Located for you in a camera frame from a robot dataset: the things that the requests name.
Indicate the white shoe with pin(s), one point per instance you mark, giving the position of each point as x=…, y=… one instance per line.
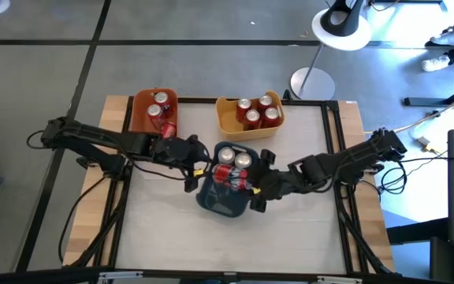
x=445, y=39
x=436, y=64

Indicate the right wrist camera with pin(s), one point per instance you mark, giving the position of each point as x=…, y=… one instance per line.
x=259, y=205

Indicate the black curved stand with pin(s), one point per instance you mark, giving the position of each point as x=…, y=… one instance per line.
x=341, y=23

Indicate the black laptop keyboard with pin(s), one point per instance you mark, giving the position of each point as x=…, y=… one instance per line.
x=443, y=260

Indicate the silver bracket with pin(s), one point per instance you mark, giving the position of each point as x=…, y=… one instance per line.
x=120, y=275
x=339, y=280

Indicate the black desk foot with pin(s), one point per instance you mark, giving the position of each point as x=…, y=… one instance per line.
x=428, y=102

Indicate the blue plastic bin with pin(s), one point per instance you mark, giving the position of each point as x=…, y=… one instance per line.
x=219, y=205

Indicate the black crossbar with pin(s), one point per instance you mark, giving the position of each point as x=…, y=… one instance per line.
x=53, y=276

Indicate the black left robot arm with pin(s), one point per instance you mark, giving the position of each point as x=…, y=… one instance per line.
x=93, y=136

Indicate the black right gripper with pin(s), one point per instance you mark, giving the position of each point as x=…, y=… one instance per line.
x=276, y=183

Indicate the yellow plastic bin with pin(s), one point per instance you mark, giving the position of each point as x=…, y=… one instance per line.
x=229, y=126

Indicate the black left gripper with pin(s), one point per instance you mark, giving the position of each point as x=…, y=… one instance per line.
x=176, y=150

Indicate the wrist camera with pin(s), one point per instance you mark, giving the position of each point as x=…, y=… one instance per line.
x=192, y=183
x=259, y=205

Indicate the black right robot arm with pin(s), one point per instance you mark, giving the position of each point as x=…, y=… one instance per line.
x=349, y=158

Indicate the orange plastic bin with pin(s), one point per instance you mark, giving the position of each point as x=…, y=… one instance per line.
x=140, y=118

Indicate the grey and yellow connector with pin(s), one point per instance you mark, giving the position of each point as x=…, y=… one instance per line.
x=424, y=141

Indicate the black aluminium table frame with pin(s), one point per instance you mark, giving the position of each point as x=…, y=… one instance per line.
x=309, y=102

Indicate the black floor bar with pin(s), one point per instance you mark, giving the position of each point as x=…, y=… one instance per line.
x=416, y=232

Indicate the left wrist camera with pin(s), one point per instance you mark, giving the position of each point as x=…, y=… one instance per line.
x=192, y=183

